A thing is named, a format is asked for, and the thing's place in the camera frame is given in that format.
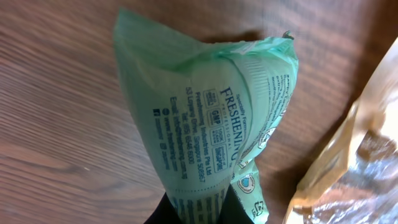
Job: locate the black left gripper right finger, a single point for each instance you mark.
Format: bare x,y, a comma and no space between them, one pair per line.
232,211

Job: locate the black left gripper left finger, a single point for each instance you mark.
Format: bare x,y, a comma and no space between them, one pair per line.
164,213

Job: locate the green wet wipes pack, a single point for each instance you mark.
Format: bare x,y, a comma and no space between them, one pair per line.
204,111

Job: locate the beige snack pouch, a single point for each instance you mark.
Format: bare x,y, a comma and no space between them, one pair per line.
354,179

